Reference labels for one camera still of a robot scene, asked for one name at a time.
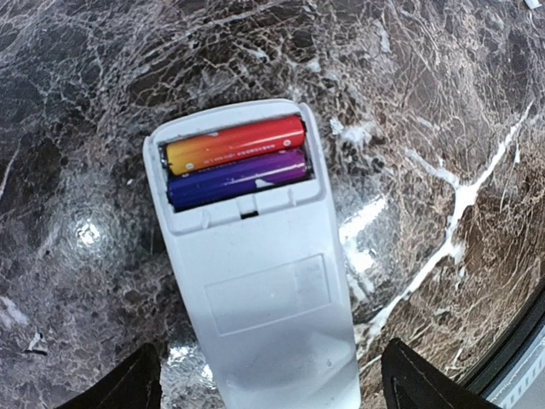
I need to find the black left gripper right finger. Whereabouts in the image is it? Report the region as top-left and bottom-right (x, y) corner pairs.
(381, 338), (496, 409)

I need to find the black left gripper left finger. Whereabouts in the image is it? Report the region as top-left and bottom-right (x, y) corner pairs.
(59, 343), (162, 409)

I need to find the white slotted cable duct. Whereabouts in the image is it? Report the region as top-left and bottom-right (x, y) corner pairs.
(488, 350), (544, 408)

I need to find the red battery in remote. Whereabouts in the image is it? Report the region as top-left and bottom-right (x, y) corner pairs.
(163, 116), (306, 176)

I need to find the blue purple battery in remote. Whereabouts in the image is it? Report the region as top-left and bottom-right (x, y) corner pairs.
(167, 148), (309, 211)

